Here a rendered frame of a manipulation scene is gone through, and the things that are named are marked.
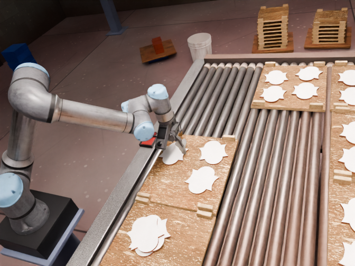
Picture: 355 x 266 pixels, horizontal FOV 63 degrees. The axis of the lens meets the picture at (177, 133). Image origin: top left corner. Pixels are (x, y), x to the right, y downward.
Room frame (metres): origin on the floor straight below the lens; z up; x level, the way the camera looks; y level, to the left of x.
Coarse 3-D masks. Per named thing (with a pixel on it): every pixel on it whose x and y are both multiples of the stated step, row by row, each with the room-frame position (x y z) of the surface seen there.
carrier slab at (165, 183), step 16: (192, 144) 1.03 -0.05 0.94; (224, 144) 0.97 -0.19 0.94; (160, 160) 0.98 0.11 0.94; (192, 160) 0.93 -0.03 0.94; (224, 160) 0.87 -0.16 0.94; (160, 176) 0.89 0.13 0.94; (176, 176) 0.86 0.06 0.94; (224, 176) 0.79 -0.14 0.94; (144, 192) 0.82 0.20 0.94; (160, 192) 0.80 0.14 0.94; (176, 192) 0.77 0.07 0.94; (208, 192) 0.73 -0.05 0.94; (192, 208) 0.68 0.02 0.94
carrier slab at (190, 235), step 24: (144, 216) 0.70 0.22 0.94; (168, 216) 0.67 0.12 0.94; (192, 216) 0.64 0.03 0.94; (120, 240) 0.63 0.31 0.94; (168, 240) 0.57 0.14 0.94; (192, 240) 0.55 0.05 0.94; (120, 264) 0.53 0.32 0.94; (144, 264) 0.51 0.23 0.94; (168, 264) 0.49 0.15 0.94; (192, 264) 0.46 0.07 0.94
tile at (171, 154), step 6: (174, 144) 1.06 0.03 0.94; (168, 150) 1.02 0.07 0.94; (174, 150) 1.01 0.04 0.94; (180, 150) 1.00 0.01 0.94; (186, 150) 0.99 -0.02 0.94; (162, 156) 1.00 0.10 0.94; (168, 156) 0.99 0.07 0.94; (174, 156) 0.97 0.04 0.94; (180, 156) 0.96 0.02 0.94; (168, 162) 0.95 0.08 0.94; (174, 162) 0.94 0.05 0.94
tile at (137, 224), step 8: (136, 224) 0.66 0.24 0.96; (144, 224) 0.65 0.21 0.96; (152, 224) 0.64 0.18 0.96; (128, 232) 0.63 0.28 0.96; (136, 232) 0.63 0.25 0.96; (144, 232) 0.62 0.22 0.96; (152, 232) 0.61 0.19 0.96; (160, 232) 0.60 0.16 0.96; (136, 240) 0.59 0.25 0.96; (144, 240) 0.58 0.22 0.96; (152, 240) 0.58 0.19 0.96; (136, 248) 0.57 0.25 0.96; (144, 248) 0.55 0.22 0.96; (152, 248) 0.55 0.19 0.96
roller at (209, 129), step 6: (234, 66) 1.65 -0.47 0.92; (234, 72) 1.59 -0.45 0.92; (228, 78) 1.54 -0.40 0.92; (234, 78) 1.54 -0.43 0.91; (228, 84) 1.47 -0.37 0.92; (222, 90) 1.43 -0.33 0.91; (228, 90) 1.42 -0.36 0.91; (222, 96) 1.37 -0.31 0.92; (222, 102) 1.32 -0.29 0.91; (216, 108) 1.27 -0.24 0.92; (222, 108) 1.30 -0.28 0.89; (216, 114) 1.23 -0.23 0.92; (210, 120) 1.19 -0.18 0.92; (216, 120) 1.19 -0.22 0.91; (210, 126) 1.14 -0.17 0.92; (204, 132) 1.11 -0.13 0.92; (210, 132) 1.10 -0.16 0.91
